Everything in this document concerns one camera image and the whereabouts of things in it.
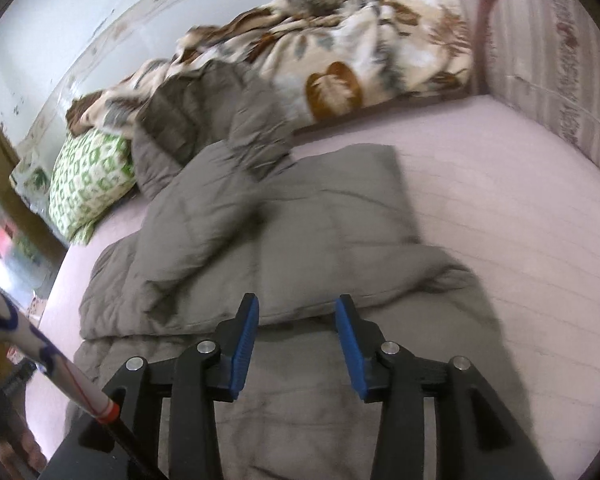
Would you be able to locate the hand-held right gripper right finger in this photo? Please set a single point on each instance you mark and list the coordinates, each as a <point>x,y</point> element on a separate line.
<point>352,355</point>

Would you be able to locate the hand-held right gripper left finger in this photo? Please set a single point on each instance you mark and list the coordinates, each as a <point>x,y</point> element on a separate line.
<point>245,345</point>

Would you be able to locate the grey quilted blanket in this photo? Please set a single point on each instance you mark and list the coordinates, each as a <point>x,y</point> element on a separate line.
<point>305,230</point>

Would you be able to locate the pink quilted bedsheet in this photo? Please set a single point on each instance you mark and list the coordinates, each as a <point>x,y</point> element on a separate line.
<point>495,185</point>

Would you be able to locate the green patterned pillow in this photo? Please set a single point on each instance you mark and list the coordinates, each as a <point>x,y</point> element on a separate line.
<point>87,180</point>

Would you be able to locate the white floral cloth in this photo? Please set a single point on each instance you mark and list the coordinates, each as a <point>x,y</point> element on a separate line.
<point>30,175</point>

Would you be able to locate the leaf print blanket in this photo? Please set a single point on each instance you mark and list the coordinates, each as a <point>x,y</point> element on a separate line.
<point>360,40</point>

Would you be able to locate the wooden door frame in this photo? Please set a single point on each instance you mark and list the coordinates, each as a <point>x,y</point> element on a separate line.
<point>15,180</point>

